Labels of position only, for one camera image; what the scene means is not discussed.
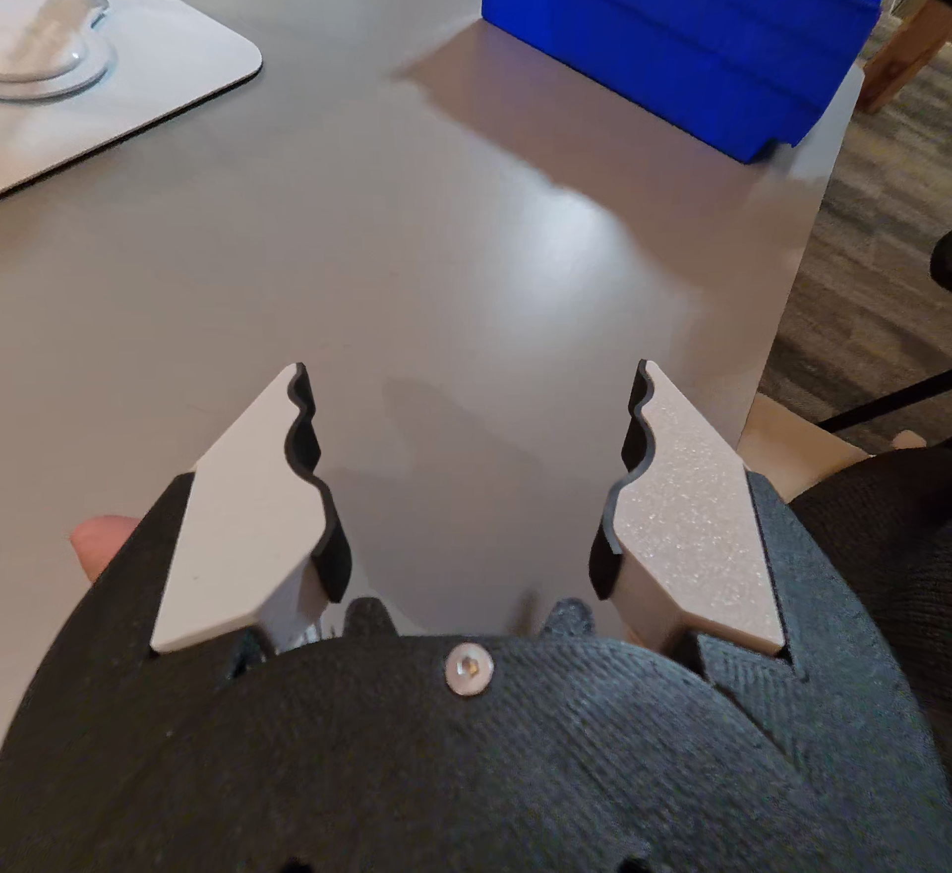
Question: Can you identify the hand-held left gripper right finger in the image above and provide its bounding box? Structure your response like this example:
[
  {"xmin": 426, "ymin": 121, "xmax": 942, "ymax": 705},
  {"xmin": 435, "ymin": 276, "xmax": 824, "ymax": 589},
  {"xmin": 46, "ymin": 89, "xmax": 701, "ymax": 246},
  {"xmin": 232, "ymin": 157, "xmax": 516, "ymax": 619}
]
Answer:
[{"xmin": 589, "ymin": 358, "xmax": 789, "ymax": 658}]

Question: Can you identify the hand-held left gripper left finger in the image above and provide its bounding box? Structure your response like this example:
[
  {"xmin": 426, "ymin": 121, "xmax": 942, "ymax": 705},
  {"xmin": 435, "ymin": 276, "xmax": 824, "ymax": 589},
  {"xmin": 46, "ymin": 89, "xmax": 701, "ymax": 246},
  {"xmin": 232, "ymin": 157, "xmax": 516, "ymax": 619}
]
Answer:
[{"xmin": 149, "ymin": 362, "xmax": 354, "ymax": 656}]

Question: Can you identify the blue plastic bin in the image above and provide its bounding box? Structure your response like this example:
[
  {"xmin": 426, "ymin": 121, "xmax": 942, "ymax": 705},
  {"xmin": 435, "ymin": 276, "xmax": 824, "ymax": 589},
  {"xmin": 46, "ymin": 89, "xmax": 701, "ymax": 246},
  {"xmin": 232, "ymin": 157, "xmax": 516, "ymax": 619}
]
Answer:
[{"xmin": 482, "ymin": 0, "xmax": 912, "ymax": 165}]

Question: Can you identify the grey desk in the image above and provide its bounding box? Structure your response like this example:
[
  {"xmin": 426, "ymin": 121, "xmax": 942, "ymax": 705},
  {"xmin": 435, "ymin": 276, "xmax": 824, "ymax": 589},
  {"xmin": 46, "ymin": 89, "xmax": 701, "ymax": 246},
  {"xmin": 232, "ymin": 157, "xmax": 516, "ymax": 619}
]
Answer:
[{"xmin": 0, "ymin": 0, "xmax": 867, "ymax": 748}]

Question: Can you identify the person's left hand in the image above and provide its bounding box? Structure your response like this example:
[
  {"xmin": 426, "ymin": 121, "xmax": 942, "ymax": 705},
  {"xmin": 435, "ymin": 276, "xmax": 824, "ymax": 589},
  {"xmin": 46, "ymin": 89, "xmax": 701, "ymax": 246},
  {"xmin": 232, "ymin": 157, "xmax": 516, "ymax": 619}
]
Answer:
[{"xmin": 70, "ymin": 515, "xmax": 142, "ymax": 585}]

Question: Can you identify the person's black sweater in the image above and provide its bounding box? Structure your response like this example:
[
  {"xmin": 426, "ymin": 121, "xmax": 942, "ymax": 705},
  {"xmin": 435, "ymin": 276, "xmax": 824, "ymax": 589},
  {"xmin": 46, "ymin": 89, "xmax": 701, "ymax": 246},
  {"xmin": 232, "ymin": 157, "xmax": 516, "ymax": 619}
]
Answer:
[{"xmin": 788, "ymin": 445, "xmax": 952, "ymax": 762}]

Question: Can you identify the black office chair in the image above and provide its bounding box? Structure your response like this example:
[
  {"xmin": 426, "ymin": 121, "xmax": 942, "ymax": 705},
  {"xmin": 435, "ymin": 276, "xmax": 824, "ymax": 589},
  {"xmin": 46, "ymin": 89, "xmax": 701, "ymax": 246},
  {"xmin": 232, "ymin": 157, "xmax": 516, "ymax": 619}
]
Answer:
[{"xmin": 818, "ymin": 233, "xmax": 952, "ymax": 434}]

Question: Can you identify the white document stand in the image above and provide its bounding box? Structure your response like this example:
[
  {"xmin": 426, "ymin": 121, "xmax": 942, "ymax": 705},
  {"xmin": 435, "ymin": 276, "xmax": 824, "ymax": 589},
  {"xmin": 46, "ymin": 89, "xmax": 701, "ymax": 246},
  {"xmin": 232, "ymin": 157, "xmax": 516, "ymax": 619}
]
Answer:
[{"xmin": 0, "ymin": 0, "xmax": 263, "ymax": 193}]

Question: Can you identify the wooden table leg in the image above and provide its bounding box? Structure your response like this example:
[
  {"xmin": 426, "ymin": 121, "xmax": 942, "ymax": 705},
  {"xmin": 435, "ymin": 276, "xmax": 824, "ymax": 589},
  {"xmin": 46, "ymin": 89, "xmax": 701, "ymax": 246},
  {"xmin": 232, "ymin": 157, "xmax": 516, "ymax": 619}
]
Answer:
[{"xmin": 863, "ymin": 0, "xmax": 952, "ymax": 114}]

